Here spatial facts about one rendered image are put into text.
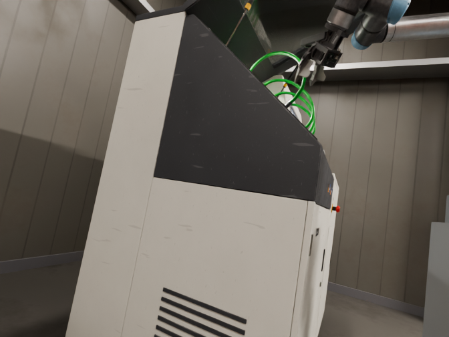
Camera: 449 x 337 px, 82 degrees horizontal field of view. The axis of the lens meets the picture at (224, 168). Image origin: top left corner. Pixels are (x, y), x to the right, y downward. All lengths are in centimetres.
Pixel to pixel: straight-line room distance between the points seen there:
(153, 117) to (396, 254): 265
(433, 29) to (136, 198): 118
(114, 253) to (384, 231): 258
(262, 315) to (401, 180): 252
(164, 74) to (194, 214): 57
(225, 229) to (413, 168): 257
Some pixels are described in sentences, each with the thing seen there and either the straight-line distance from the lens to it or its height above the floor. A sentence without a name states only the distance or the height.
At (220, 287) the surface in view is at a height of 49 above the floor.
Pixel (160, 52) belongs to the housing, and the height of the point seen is 130.
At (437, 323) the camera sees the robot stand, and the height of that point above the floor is 49.
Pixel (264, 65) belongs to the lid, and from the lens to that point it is 160.
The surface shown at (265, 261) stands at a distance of 80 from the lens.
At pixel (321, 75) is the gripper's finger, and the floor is 126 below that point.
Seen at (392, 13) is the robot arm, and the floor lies 137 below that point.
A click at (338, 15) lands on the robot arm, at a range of 100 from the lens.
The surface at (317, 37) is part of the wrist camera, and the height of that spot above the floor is 135.
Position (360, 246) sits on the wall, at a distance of 308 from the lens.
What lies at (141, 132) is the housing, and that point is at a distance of 109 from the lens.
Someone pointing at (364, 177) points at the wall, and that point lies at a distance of 310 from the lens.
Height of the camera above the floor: 76
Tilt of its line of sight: 6 degrees up
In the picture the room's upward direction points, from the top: 10 degrees clockwise
